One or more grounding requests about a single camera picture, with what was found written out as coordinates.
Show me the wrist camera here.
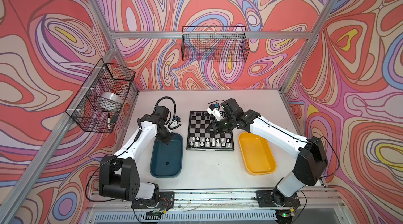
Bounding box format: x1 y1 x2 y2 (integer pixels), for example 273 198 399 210
168 116 182 130
207 102 223 121

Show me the black white chess board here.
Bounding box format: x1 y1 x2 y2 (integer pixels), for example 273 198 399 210
186 111 235 151

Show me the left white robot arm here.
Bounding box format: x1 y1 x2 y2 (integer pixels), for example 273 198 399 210
98 105 174 202

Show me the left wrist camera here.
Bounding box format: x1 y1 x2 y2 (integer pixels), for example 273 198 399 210
168 116 182 130

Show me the black wire basket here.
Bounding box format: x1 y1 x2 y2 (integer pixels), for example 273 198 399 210
66 59 135 133
181 25 250 63

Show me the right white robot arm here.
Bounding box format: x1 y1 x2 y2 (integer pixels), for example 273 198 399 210
206 98 328 206

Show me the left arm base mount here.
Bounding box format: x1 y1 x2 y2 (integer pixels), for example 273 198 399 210
131 191 175 210

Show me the teal plastic tray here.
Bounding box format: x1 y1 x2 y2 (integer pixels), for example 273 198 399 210
150 134 183 178

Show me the silver tape roll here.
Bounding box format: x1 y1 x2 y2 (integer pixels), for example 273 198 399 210
101 92 123 104

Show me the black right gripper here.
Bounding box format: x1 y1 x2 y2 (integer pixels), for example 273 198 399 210
204 115 236 135

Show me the black wire basket back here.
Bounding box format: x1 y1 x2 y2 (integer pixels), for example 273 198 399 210
181 25 250 63

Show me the black wire basket left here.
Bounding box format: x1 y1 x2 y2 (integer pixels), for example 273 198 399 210
66 59 135 133

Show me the yellow plastic tray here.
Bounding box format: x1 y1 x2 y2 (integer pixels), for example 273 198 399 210
238 132 277 176

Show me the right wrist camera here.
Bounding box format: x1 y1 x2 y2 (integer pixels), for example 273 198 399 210
207 102 223 121

